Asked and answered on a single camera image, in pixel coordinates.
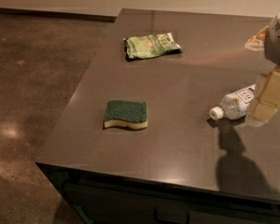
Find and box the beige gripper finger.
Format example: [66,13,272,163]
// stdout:
[245,65,280,127]
[245,26,269,51]

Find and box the green yellow sponge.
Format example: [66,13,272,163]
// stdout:
[104,100,148,130]

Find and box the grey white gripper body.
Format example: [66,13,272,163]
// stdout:
[264,11,280,65]

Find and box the clear plastic water bottle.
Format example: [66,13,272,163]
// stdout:
[209,85,255,120]

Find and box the green snack bag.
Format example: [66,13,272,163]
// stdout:
[124,33,181,60]

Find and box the black drawer handle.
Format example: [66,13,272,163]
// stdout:
[153,209,190,224]

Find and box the dark cabinet drawer front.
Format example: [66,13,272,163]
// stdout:
[38,164,280,224]

